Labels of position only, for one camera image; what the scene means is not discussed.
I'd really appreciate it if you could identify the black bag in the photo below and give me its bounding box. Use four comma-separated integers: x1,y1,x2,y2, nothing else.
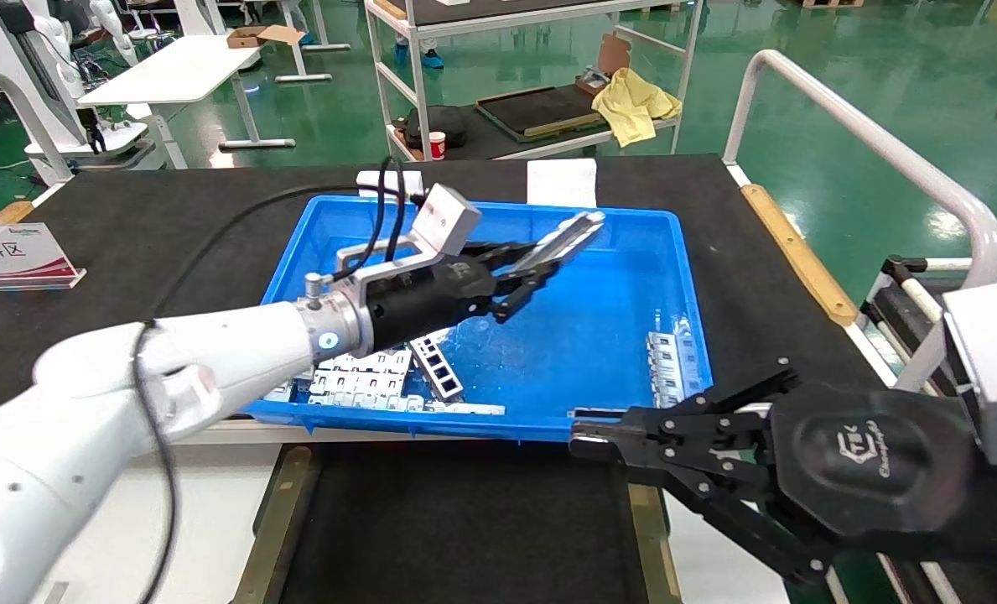
402,106,469,151

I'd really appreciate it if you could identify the blue plastic tray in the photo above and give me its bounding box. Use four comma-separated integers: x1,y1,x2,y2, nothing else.
242,195,721,444

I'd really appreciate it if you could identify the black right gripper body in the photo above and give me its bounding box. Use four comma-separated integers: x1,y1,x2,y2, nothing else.
771,383,997,573

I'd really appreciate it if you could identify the silver bracket part stack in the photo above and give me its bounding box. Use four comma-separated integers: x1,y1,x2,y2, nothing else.
645,331,688,410

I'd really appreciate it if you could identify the flat open cardboard box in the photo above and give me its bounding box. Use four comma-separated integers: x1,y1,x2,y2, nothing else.
227,25,307,49

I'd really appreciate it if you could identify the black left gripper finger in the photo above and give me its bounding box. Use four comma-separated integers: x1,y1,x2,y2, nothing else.
488,259,563,325
463,240,551,270

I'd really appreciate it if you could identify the small white foam block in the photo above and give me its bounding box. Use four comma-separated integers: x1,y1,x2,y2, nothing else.
357,171,426,200

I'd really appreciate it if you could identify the gray tubular guard rail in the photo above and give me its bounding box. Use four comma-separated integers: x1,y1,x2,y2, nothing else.
0,69,75,186

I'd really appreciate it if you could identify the slotted silver metal part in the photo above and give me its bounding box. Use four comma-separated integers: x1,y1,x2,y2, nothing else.
513,210,607,274

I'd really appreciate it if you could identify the red white sign placard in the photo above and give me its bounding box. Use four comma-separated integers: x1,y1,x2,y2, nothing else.
0,223,88,293

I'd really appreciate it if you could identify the black conveyor belt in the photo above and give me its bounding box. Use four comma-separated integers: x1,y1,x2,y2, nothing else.
231,441,685,604

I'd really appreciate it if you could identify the white metal shelf rack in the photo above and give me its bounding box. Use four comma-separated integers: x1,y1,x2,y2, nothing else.
364,0,705,163

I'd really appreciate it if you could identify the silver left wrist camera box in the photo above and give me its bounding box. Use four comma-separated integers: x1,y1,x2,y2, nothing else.
335,183,482,283

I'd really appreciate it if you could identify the silver part with square holes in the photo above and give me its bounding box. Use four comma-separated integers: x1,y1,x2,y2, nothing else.
406,334,466,404

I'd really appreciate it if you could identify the person with blue shoe covers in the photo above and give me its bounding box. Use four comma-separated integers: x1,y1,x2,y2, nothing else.
393,35,446,70

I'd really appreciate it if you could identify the white desk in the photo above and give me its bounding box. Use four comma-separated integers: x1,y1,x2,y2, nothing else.
77,35,334,171

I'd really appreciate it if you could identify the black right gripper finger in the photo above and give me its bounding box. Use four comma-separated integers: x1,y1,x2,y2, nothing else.
569,361,802,472
570,442,844,586

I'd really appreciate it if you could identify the large white foam block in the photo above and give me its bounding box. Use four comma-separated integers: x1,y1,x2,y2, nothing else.
527,159,599,208

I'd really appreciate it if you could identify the white tubular guard rail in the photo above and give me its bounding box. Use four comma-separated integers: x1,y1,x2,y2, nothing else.
722,49,997,392

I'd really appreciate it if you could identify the black flat board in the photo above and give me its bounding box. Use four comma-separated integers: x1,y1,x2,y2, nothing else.
475,86,613,144

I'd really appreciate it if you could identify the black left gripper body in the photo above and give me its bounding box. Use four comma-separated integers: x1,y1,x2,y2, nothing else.
362,256,500,354

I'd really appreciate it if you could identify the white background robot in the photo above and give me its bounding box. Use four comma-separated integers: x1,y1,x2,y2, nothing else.
0,0,156,173

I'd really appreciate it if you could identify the yellow cloth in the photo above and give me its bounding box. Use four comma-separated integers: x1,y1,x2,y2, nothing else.
592,69,683,149

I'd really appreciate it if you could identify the small open cardboard box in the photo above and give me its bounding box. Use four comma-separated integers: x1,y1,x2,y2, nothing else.
575,34,632,96

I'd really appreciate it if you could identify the long wooden edge strip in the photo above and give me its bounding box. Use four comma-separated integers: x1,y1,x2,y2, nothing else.
741,185,859,327

